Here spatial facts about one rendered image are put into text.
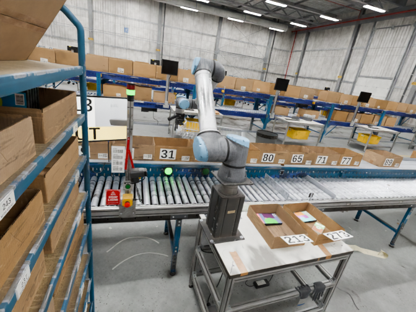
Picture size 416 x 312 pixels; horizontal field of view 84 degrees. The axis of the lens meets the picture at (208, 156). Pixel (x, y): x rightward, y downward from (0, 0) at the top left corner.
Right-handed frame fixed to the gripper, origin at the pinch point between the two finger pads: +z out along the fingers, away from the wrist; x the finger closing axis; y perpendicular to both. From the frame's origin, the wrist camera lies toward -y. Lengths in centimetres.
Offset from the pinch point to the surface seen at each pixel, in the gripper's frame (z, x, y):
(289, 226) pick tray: 40, -103, 79
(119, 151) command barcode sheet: -2, -68, -49
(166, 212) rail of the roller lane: 48, -68, -12
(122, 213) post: 47, -69, -45
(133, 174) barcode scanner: 11, -74, -39
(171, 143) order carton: 19.1, 20.9, 1.1
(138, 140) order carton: 18.7, 20.8, -34.9
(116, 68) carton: -31, 444, -92
